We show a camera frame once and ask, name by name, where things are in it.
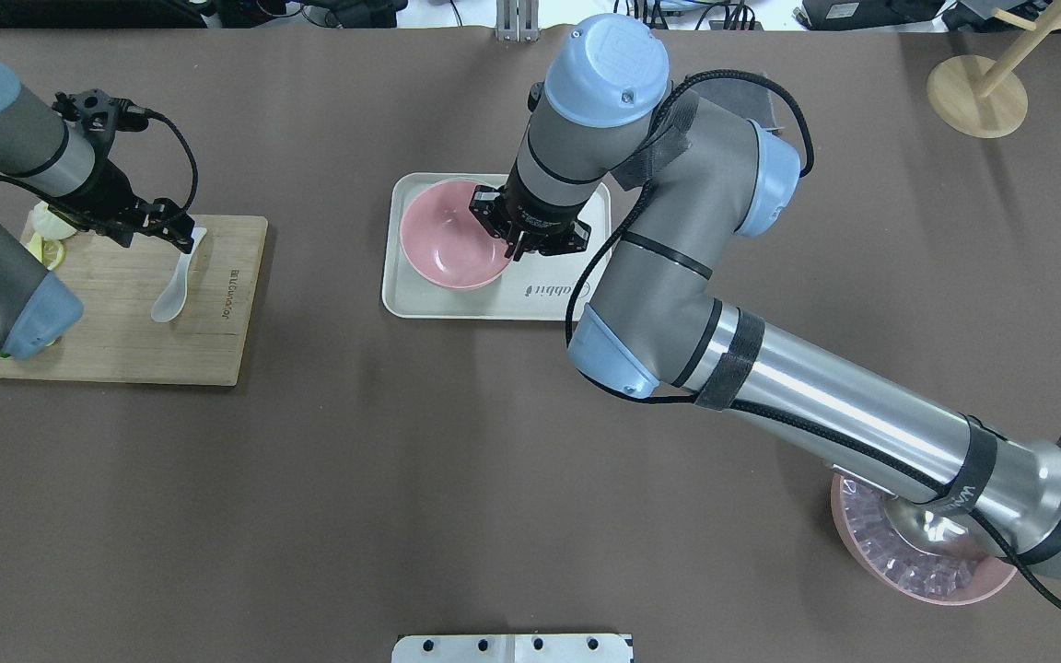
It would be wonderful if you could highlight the white ceramic spoon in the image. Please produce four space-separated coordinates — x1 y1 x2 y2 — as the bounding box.
150 226 209 322

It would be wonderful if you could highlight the aluminium frame post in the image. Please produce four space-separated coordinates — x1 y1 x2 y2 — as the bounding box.
495 0 540 42

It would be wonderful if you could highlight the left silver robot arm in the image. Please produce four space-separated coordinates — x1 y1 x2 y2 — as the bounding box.
0 62 195 357

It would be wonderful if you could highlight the wooden mug tree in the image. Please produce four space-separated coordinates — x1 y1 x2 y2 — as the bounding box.
926 1 1061 139

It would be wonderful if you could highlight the wooden cutting board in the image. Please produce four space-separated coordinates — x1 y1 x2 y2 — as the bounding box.
0 214 268 386

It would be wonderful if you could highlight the small pink bowl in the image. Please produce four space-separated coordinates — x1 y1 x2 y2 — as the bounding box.
400 178 512 290

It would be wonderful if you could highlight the lemon slice near bun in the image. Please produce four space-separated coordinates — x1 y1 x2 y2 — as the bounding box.
24 232 66 271

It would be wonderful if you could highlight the metal ice scoop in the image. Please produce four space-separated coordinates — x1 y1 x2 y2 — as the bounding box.
883 496 985 561

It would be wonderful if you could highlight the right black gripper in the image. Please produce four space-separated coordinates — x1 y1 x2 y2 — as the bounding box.
469 180 592 262

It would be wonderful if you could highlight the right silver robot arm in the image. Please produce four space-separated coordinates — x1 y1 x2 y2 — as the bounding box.
471 14 1061 579

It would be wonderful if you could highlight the folded grey cloth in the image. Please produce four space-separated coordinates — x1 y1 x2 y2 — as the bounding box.
692 78 784 135

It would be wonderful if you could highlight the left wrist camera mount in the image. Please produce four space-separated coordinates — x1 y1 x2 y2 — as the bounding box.
51 88 150 134

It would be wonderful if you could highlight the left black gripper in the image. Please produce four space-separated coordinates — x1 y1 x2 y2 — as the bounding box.
56 164 195 255

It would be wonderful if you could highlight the large pink ice bowl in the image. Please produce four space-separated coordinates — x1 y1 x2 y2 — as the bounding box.
830 474 1017 607

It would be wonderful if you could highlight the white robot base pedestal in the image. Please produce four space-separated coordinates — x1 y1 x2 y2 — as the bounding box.
392 633 634 662

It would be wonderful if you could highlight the beige serving tray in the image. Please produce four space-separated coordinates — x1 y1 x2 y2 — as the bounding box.
380 172 613 320

